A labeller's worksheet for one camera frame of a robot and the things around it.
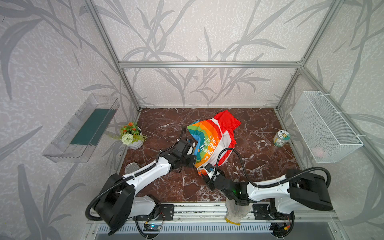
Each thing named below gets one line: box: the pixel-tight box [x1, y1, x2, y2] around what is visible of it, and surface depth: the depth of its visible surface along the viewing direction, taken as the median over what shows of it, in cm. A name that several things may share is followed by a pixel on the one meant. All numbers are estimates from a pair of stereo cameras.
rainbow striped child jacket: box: [186, 110, 242, 176], surface depth 99 cm
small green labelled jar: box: [273, 130, 291, 148], surface depth 96 cm
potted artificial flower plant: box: [113, 122, 147, 149], surface depth 88 cm
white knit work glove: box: [225, 198, 253, 225], surface depth 75 cm
